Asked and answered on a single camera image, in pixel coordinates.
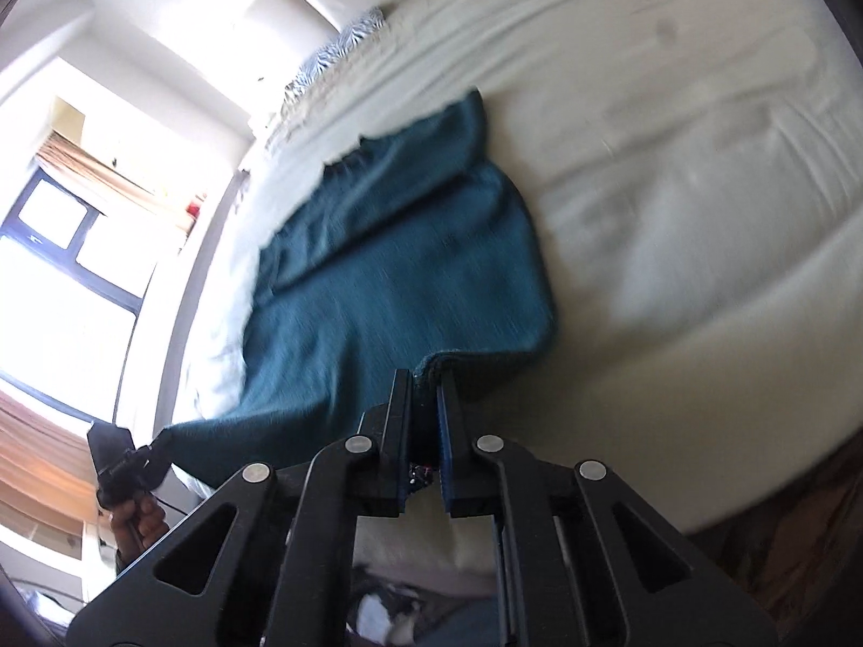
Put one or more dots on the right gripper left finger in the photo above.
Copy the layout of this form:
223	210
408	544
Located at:
394	466

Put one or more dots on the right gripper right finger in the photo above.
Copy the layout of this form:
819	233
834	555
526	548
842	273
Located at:
462	483

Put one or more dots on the dark teal knit sweater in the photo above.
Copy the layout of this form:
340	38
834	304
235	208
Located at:
414	252

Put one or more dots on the person's left hand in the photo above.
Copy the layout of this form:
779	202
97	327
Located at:
137	525

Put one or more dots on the white bed sheet mattress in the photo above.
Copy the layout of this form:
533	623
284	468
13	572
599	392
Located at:
694	171

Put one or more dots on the zebra print pillow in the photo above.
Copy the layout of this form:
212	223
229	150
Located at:
333	52

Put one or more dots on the window with dark frame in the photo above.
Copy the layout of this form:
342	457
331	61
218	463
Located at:
70	300

